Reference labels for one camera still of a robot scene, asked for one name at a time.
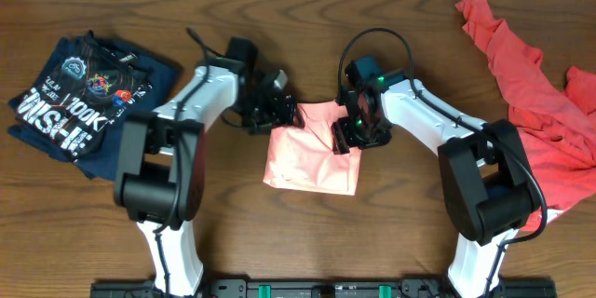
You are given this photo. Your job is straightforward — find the salmon pink printed t-shirt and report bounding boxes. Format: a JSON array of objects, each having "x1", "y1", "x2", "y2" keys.
[{"x1": 263, "y1": 101, "x2": 361, "y2": 196}]

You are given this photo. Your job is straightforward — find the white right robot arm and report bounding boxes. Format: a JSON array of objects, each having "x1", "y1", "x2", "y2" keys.
[{"x1": 332, "y1": 70, "x2": 546, "y2": 297}]

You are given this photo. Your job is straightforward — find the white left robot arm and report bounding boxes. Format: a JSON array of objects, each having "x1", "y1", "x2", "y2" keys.
[{"x1": 111, "y1": 58, "x2": 298, "y2": 297}]

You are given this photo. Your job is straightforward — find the folded navy printed t-shirt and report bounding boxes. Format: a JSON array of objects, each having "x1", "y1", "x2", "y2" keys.
[{"x1": 7, "y1": 32, "x2": 180, "y2": 181}]

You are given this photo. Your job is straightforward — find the red crumpled t-shirt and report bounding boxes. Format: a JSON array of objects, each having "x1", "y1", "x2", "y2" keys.
[{"x1": 455, "y1": 0, "x2": 595, "y2": 231}]

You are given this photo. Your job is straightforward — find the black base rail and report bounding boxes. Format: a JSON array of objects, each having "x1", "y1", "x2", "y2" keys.
[{"x1": 90, "y1": 278, "x2": 558, "y2": 298}]

